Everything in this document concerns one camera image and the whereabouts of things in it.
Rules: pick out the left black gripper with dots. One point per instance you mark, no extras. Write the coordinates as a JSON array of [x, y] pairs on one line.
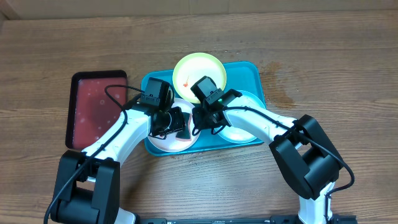
[[177, 122]]

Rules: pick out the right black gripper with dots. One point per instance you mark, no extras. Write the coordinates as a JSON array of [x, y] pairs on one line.
[[204, 124]]

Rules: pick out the white plastic plate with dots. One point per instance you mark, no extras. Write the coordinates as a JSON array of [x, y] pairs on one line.
[[171, 144]]

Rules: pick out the red and green sponge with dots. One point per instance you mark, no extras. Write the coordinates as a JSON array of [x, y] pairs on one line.
[[185, 133]]

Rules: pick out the yellow-green plastic plate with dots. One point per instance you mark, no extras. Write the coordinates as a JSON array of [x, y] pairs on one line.
[[193, 67]]

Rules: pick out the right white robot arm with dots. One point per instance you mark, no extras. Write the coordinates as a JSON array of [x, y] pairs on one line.
[[305, 156]]

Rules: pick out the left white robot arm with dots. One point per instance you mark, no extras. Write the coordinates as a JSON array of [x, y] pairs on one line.
[[87, 188]]

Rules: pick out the teal plastic tray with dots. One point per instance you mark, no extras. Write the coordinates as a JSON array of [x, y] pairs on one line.
[[241, 76]]

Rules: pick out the black red-lined tray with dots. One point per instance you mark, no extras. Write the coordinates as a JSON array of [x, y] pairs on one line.
[[91, 112]]

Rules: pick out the light blue plastic plate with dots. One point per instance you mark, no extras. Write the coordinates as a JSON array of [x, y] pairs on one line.
[[236, 135]]

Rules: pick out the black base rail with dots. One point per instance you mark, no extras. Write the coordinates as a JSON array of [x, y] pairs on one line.
[[276, 219]]

